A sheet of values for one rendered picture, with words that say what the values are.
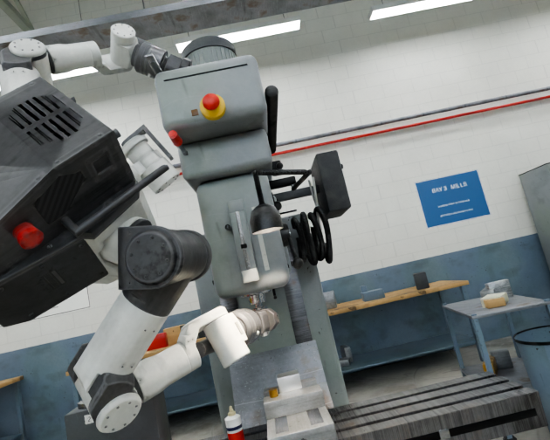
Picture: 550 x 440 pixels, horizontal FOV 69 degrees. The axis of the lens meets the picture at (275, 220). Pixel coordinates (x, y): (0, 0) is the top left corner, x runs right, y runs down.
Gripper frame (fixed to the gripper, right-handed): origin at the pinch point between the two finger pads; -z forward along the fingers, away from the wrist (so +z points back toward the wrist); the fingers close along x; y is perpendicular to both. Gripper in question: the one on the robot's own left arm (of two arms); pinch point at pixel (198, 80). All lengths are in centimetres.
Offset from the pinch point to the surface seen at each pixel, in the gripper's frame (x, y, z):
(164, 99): 18.8, -18.8, 2.9
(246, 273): 12, -51, -30
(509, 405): 24, -63, -99
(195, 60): -17.2, 16.7, 5.9
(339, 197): -12, -14, -56
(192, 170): 10.0, -30.5, -8.7
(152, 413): -1, -90, -20
